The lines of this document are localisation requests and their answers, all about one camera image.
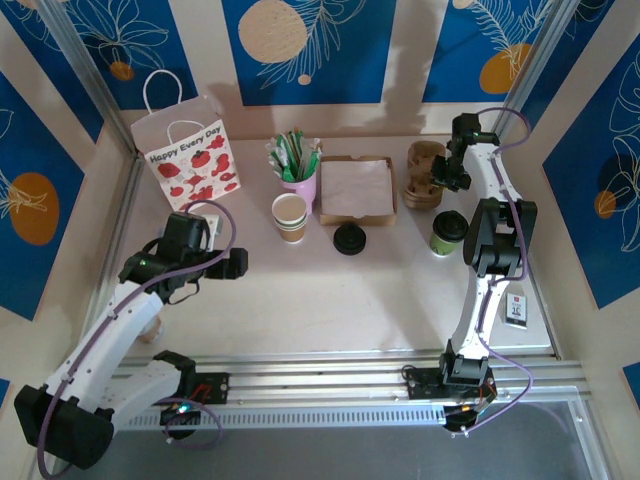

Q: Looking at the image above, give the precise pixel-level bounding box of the brown pulp cup carrier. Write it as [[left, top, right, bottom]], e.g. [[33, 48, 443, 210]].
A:
[[403, 140, 446, 209]]

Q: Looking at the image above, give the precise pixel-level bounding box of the black plastic cup lid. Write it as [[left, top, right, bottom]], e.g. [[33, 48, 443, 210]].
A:
[[432, 210, 470, 240]]

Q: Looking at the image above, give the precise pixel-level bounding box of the stack of pale napkins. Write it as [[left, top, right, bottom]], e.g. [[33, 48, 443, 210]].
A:
[[320, 158, 394, 215]]

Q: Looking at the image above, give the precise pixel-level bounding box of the brown green striped paper cup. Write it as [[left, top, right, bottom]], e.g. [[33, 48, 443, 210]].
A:
[[271, 193, 309, 245]]

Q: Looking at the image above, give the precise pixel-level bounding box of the cardboard napkin box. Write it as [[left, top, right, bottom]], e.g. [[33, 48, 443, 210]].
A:
[[318, 154, 400, 227]]

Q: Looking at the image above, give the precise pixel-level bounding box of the small pale cup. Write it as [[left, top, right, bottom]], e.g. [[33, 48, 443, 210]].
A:
[[137, 314, 164, 345]]

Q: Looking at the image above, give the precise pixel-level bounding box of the white paper bag red print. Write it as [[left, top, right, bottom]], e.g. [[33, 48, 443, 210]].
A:
[[130, 69, 243, 219]]

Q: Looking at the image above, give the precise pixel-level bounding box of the pink holder cup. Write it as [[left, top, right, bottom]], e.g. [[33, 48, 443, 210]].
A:
[[278, 169, 320, 214]]

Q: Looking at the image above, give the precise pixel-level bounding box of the white printed card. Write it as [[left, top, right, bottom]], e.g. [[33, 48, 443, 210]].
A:
[[503, 293, 531, 329]]

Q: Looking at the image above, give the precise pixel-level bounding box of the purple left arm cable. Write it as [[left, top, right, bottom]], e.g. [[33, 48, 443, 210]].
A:
[[37, 199, 237, 479]]

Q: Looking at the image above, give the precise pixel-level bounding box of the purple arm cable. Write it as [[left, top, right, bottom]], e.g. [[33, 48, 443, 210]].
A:
[[37, 199, 237, 479], [459, 107, 534, 436]]

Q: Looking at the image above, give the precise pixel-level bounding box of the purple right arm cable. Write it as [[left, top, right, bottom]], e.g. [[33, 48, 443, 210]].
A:
[[459, 107, 534, 436]]

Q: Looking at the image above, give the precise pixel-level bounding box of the aluminium upright post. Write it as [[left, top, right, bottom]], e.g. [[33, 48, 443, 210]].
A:
[[34, 0, 139, 156], [487, 0, 576, 149]]

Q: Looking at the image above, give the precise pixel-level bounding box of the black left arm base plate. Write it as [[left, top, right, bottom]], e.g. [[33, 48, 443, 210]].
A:
[[149, 372, 231, 406]]

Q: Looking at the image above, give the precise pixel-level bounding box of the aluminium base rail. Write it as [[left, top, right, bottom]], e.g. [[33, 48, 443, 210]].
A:
[[42, 349, 591, 416]]

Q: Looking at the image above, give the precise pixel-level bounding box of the grey slotted cable duct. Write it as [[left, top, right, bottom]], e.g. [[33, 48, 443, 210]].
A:
[[114, 405, 449, 432]]

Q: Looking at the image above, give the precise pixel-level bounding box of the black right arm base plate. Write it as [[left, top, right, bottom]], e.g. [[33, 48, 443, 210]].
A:
[[403, 364, 496, 401]]

